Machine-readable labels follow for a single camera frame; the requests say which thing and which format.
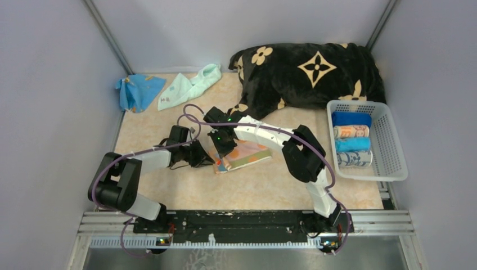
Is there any beige orange rolled towel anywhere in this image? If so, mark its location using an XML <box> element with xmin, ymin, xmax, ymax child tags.
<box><xmin>333</xmin><ymin>125</ymin><xmax>370</xmax><ymax>139</ymax></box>

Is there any orange polka dot towel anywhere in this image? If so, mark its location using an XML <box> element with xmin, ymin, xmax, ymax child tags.
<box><xmin>208</xmin><ymin>140</ymin><xmax>272</xmax><ymax>174</ymax></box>

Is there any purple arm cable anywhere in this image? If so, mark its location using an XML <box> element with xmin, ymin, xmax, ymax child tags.
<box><xmin>182</xmin><ymin>103</ymin><xmax>353</xmax><ymax>255</ymax></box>
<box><xmin>91</xmin><ymin>113</ymin><xmax>202</xmax><ymax>258</ymax></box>

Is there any cyan rolled towel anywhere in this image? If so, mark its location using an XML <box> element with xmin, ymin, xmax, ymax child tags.
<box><xmin>335</xmin><ymin>137</ymin><xmax>371</xmax><ymax>152</ymax></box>

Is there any black beige flower blanket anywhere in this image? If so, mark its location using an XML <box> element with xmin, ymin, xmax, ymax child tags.
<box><xmin>228</xmin><ymin>43</ymin><xmax>386</xmax><ymax>120</ymax></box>

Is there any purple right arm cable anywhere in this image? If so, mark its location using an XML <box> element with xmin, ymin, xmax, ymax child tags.
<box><xmin>182</xmin><ymin>103</ymin><xmax>353</xmax><ymax>255</ymax></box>

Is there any blue white patterned towel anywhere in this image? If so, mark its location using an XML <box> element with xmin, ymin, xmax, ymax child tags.
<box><xmin>336</xmin><ymin>150</ymin><xmax>373</xmax><ymax>168</ymax></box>

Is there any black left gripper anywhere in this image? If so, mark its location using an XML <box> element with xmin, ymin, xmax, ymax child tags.
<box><xmin>180</xmin><ymin>139</ymin><xmax>215</xmax><ymax>168</ymax></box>

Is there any mint green towel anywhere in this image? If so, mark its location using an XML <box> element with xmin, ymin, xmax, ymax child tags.
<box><xmin>157</xmin><ymin>64</ymin><xmax>222</xmax><ymax>111</ymax></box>

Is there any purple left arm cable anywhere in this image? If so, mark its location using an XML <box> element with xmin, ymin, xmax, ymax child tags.
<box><xmin>91</xmin><ymin>113</ymin><xmax>202</xmax><ymax>258</ymax></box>

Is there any aluminium rail frame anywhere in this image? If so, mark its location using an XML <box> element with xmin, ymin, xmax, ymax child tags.
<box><xmin>78</xmin><ymin>210</ymin><xmax>415</xmax><ymax>249</ymax></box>

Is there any dark blue rolled towel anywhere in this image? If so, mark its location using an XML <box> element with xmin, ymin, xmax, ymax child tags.
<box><xmin>331</xmin><ymin>111</ymin><xmax>372</xmax><ymax>128</ymax></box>

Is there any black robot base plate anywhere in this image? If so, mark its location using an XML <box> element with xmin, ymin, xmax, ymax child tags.
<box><xmin>133</xmin><ymin>210</ymin><xmax>354</xmax><ymax>247</ymax></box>

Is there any white plastic basket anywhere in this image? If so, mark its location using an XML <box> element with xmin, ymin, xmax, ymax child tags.
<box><xmin>326</xmin><ymin>100</ymin><xmax>408</xmax><ymax>182</ymax></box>

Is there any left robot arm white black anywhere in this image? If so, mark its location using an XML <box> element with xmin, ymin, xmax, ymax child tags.
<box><xmin>88</xmin><ymin>125</ymin><xmax>214</xmax><ymax>233</ymax></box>

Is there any light blue crumpled cloth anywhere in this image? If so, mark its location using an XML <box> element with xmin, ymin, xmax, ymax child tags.
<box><xmin>115</xmin><ymin>74</ymin><xmax>166</xmax><ymax>113</ymax></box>

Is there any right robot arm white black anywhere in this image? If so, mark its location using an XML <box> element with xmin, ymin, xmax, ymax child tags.
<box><xmin>204</xmin><ymin>107</ymin><xmax>341</xmax><ymax>232</ymax></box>

